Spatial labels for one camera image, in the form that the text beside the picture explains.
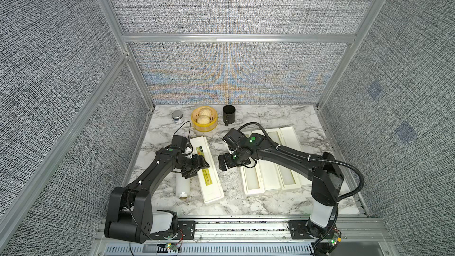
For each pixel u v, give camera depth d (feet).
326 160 1.56
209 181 2.57
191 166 2.43
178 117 3.49
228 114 3.45
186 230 2.42
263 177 2.68
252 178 2.64
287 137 3.10
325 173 1.64
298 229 2.40
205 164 2.62
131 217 1.35
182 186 2.65
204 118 3.45
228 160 2.35
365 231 2.45
